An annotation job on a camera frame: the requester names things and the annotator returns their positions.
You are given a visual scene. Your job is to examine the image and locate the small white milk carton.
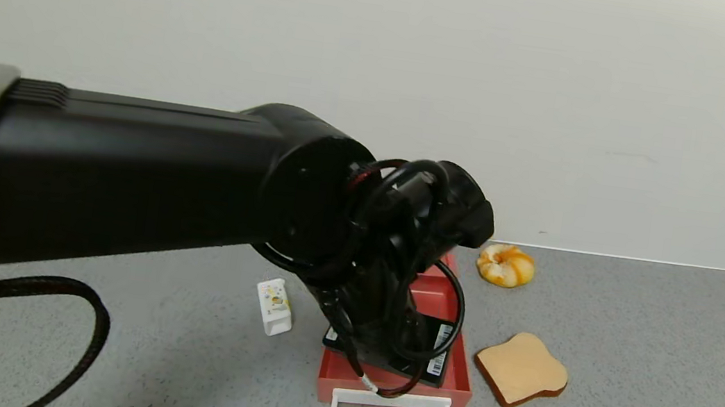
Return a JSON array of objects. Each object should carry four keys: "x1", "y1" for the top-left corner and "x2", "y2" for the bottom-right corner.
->
[{"x1": 251, "y1": 276, "x2": 298, "y2": 339}]

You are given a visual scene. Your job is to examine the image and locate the orange glazed donut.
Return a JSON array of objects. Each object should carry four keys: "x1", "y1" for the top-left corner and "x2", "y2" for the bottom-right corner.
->
[{"x1": 474, "y1": 241, "x2": 538, "y2": 292}]

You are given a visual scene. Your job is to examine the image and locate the toast bread slice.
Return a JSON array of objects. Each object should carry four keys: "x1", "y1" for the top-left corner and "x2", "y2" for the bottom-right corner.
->
[{"x1": 468, "y1": 326, "x2": 574, "y2": 407}]

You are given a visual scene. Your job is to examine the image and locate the black wrist cable bundle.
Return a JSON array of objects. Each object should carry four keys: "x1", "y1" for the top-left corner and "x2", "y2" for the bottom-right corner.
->
[{"x1": 235, "y1": 140, "x2": 484, "y2": 406}]

